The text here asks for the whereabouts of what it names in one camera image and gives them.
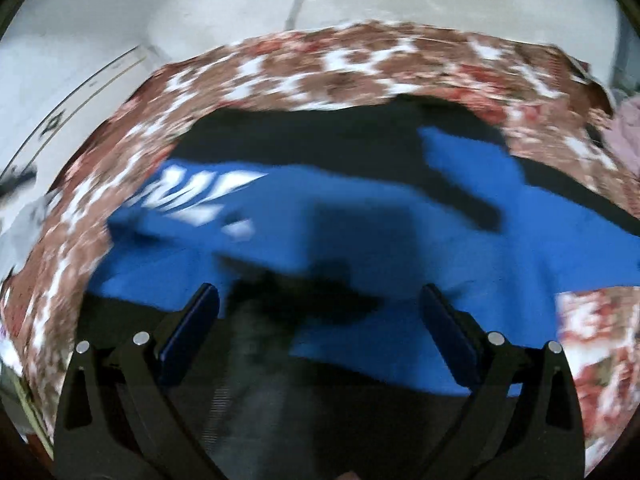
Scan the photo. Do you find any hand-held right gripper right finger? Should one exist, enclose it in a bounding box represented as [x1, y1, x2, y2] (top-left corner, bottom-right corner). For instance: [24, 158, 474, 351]
[419, 284, 587, 480]

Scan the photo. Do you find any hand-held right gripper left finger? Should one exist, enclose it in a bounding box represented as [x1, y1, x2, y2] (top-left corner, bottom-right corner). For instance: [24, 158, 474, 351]
[54, 282, 226, 480]

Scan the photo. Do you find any blue garment with white print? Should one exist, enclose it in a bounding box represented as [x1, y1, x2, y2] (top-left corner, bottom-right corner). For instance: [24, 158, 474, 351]
[87, 127, 640, 398]

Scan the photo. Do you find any black garment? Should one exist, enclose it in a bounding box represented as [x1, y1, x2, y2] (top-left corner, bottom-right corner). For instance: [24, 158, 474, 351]
[82, 95, 640, 411]

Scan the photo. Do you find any grey cloth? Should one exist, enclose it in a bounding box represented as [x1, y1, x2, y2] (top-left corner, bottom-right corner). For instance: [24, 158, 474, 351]
[0, 197, 53, 281]

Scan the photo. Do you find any white decorated panel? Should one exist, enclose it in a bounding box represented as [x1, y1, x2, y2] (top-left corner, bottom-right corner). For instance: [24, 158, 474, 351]
[0, 45, 157, 181]

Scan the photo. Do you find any pink cloth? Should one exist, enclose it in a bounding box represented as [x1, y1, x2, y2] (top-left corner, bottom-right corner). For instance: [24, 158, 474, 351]
[607, 97, 640, 171]

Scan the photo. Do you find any floral bedsheet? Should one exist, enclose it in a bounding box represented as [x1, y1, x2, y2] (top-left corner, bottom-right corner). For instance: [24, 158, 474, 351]
[0, 20, 640, 461]

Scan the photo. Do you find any black cable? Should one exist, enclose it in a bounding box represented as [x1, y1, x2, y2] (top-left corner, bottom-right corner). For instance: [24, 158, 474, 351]
[284, 0, 312, 32]

